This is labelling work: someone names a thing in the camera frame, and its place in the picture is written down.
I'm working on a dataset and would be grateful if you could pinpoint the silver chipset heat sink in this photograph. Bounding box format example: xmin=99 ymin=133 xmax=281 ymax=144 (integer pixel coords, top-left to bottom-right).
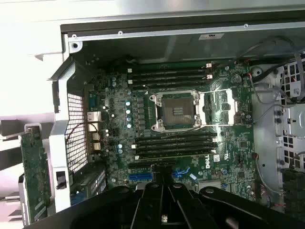
xmin=198 ymin=180 xmax=224 ymax=191

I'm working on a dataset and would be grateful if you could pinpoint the blue expansion slot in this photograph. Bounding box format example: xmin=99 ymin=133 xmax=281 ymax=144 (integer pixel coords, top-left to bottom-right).
xmin=129 ymin=167 xmax=191 ymax=181

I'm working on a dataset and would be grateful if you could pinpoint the black expansion slot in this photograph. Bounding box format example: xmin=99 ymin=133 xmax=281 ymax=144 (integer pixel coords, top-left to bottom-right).
xmin=128 ymin=160 xmax=178 ymax=168

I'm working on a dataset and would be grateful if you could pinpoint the green Dell motherboard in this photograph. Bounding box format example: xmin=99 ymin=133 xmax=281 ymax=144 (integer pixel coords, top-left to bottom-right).
xmin=83 ymin=59 xmax=257 ymax=206

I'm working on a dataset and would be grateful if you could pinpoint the black RAM slot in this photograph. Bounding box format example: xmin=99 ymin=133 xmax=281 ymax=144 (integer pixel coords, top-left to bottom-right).
xmin=131 ymin=144 xmax=219 ymax=153
xmin=132 ymin=74 xmax=213 ymax=82
xmin=134 ymin=133 xmax=217 ymax=141
xmin=134 ymin=139 xmax=218 ymax=147
xmin=127 ymin=80 xmax=208 ymax=89
xmin=132 ymin=62 xmax=213 ymax=70
xmin=134 ymin=149 xmax=215 ymax=160
xmin=127 ymin=68 xmax=208 ymax=76

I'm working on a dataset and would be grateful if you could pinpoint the metal socket cover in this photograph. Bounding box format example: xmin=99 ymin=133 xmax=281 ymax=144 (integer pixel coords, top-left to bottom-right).
xmin=202 ymin=88 xmax=239 ymax=126

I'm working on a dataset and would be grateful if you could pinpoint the CPU socket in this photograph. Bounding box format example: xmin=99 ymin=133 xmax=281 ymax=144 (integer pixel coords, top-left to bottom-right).
xmin=149 ymin=89 xmax=203 ymax=133

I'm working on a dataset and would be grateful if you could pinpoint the metal disk bay cage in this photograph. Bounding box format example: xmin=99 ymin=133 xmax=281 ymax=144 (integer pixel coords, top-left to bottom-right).
xmin=274 ymin=61 xmax=305 ymax=172

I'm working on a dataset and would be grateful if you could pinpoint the open black PC case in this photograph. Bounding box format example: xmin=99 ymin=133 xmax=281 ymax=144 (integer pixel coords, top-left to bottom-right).
xmin=49 ymin=22 xmax=305 ymax=229

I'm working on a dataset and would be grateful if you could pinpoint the white case label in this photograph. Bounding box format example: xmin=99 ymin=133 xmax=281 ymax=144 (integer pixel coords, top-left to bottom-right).
xmin=198 ymin=32 xmax=225 ymax=41

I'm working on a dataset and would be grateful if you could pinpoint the grey wire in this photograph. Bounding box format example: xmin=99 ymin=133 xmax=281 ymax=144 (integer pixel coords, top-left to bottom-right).
xmin=254 ymin=155 xmax=274 ymax=208

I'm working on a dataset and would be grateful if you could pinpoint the thin wire locking lever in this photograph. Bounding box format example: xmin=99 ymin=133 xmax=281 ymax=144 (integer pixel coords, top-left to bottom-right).
xmin=201 ymin=123 xmax=257 ymax=128
xmin=199 ymin=88 xmax=234 ymax=95

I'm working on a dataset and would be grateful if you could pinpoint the grey flat cable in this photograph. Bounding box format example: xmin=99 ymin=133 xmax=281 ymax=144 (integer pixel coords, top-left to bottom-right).
xmin=292 ymin=46 xmax=305 ymax=81

